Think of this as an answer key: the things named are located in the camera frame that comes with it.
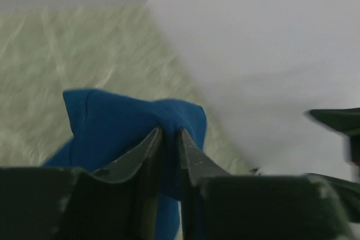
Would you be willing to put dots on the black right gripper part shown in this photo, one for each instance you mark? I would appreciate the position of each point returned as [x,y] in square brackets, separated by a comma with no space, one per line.
[345,121]

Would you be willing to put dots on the blue printed t-shirt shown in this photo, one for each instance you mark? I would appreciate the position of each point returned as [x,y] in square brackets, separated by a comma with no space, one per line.
[105,126]

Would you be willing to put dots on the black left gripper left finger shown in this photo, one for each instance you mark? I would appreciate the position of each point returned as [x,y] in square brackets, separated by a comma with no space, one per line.
[135,181]

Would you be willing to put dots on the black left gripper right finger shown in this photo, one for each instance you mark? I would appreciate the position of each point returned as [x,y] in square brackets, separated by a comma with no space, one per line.
[196,169]

